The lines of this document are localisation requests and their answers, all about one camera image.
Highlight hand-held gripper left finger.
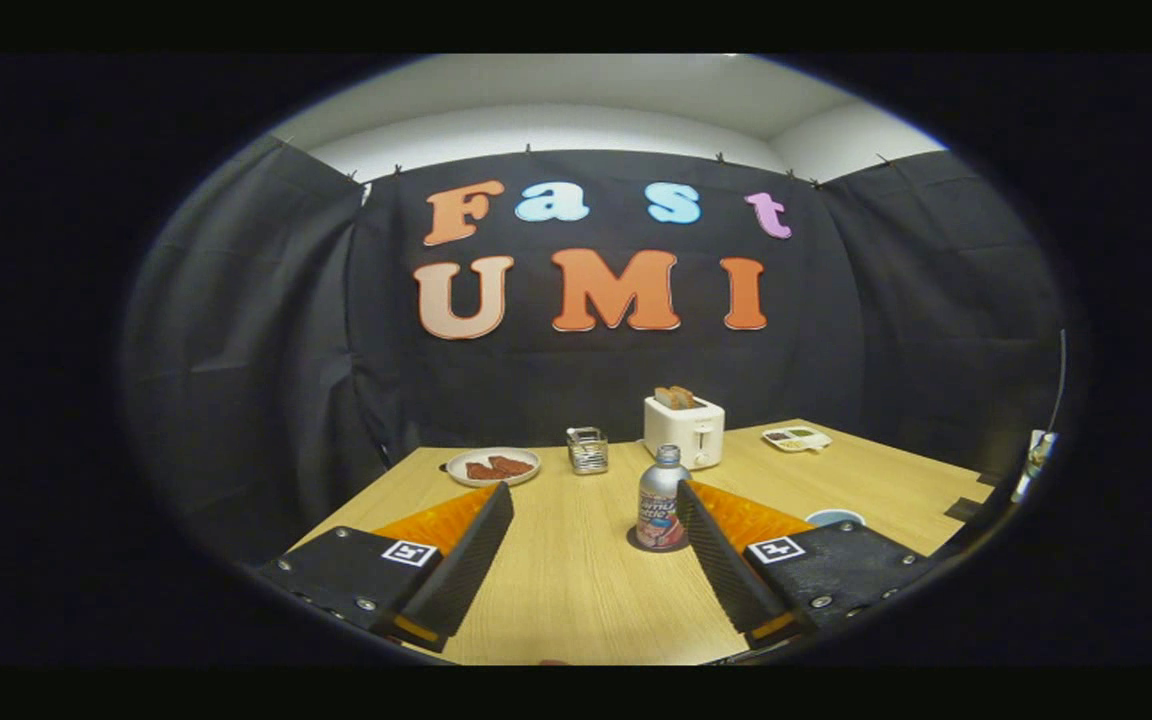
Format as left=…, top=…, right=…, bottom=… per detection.
left=254, top=481, right=515, bottom=653

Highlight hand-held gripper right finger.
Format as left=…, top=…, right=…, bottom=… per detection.
left=676, top=479, right=937, bottom=651

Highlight silver bottle with red label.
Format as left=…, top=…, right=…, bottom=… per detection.
left=635, top=444, right=693, bottom=551

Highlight dark brown round coaster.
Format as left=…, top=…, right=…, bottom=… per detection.
left=626, top=525, right=692, bottom=554

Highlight white round plate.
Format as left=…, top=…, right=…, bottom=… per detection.
left=445, top=447, right=542, bottom=488

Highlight red meat slices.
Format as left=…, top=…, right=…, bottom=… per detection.
left=465, top=456, right=535, bottom=481

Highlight wooden table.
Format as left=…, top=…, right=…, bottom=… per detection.
left=286, top=418, right=997, bottom=666

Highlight white toaster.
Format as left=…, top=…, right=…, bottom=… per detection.
left=643, top=394, right=726, bottom=471

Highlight small white food tray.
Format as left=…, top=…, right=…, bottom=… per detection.
left=762, top=426, right=833, bottom=453

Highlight small metal rack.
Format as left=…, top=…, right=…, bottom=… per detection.
left=566, top=426, right=610, bottom=475

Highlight black backdrop cloth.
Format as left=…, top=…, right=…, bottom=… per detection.
left=121, top=135, right=1067, bottom=566

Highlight small white object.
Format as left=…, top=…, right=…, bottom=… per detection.
left=1011, top=430, right=1059, bottom=504

